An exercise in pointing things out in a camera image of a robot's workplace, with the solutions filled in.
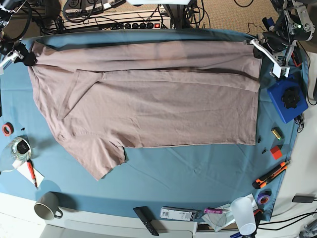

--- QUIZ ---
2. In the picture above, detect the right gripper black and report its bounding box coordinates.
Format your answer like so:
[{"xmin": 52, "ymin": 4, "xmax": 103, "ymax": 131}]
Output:
[{"xmin": 0, "ymin": 37, "xmax": 37, "ymax": 66}]

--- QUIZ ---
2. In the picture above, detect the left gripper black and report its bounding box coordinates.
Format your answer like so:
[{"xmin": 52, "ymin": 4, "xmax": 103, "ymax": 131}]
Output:
[{"xmin": 253, "ymin": 32, "xmax": 291, "ymax": 59}]

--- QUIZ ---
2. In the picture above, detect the mauve pink T-shirt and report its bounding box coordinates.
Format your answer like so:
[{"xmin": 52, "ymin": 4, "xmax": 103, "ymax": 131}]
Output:
[{"xmin": 28, "ymin": 41, "xmax": 262, "ymax": 180}]

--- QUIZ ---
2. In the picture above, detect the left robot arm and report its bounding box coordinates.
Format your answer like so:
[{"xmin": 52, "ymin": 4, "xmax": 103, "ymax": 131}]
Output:
[{"xmin": 255, "ymin": 0, "xmax": 316, "ymax": 61}]

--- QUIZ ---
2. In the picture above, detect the orange black power tool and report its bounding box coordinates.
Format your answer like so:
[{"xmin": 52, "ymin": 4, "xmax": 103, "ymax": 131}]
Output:
[{"xmin": 291, "ymin": 49, "xmax": 303, "ymax": 67}]

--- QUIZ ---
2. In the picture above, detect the blue plastic box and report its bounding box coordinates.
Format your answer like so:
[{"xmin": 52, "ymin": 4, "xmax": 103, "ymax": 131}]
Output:
[{"xmin": 267, "ymin": 74, "xmax": 308, "ymax": 123}]

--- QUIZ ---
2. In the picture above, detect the black star knob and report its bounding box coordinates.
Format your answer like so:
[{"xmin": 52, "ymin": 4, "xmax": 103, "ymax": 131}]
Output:
[{"xmin": 281, "ymin": 87, "xmax": 300, "ymax": 109}]

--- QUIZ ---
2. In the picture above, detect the red tape roll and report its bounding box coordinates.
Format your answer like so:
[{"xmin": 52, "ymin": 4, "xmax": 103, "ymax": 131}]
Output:
[{"xmin": 1, "ymin": 122, "xmax": 14, "ymax": 136}]

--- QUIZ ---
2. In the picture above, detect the yellow green battery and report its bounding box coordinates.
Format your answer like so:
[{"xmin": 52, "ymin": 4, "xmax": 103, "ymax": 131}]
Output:
[{"xmin": 271, "ymin": 127, "xmax": 283, "ymax": 141}]

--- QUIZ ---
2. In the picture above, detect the clear tape roll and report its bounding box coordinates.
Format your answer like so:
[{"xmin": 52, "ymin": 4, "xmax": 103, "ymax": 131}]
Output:
[{"xmin": 7, "ymin": 137, "xmax": 32, "ymax": 162}]

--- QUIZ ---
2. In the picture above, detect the red cube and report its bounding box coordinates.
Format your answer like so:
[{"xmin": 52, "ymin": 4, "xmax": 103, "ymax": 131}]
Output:
[{"xmin": 270, "ymin": 145, "xmax": 283, "ymax": 160}]

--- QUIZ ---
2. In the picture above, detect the orange pen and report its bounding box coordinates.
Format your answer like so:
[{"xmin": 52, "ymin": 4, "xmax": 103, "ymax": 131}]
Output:
[{"xmin": 26, "ymin": 159, "xmax": 38, "ymax": 189}]

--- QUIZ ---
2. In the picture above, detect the white paper note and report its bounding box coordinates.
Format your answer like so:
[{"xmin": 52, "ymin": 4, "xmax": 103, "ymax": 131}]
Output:
[{"xmin": 17, "ymin": 162, "xmax": 44, "ymax": 187}]

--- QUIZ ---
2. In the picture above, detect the white power strip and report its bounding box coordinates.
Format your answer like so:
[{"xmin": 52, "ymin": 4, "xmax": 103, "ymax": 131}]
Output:
[{"xmin": 63, "ymin": 6, "xmax": 172, "ymax": 31}]

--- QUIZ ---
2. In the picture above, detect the orange black utility knife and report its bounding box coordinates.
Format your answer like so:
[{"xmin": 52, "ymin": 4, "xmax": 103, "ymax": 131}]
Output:
[{"xmin": 252, "ymin": 160, "xmax": 290, "ymax": 189}]

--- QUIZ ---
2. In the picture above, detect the blue table cloth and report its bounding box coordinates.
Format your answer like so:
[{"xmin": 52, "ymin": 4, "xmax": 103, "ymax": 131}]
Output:
[{"xmin": 0, "ymin": 27, "xmax": 310, "ymax": 222}]

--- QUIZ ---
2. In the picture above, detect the purple tape roll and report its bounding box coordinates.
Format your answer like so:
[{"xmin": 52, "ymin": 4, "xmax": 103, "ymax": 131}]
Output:
[{"xmin": 257, "ymin": 190, "xmax": 271, "ymax": 205}]

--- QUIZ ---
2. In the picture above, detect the grey ceramic mug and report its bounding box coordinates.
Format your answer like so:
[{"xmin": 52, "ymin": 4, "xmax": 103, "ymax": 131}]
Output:
[{"xmin": 34, "ymin": 192, "xmax": 63, "ymax": 221}]

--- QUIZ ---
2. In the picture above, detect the translucent plastic cup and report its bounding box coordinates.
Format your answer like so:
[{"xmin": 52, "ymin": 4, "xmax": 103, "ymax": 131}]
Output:
[{"xmin": 231, "ymin": 197, "xmax": 256, "ymax": 236}]

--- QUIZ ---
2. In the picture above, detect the purple marker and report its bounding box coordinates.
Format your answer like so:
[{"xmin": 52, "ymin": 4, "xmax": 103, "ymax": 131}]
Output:
[{"xmin": 204, "ymin": 208, "xmax": 230, "ymax": 214}]

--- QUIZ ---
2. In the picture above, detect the clear packaged item with barcode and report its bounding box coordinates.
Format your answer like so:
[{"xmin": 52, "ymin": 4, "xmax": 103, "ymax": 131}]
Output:
[{"xmin": 159, "ymin": 207, "xmax": 199, "ymax": 222}]

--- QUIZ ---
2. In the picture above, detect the black remote control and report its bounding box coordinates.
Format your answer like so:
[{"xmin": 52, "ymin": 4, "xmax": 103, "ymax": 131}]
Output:
[{"xmin": 133, "ymin": 206, "xmax": 159, "ymax": 237}]

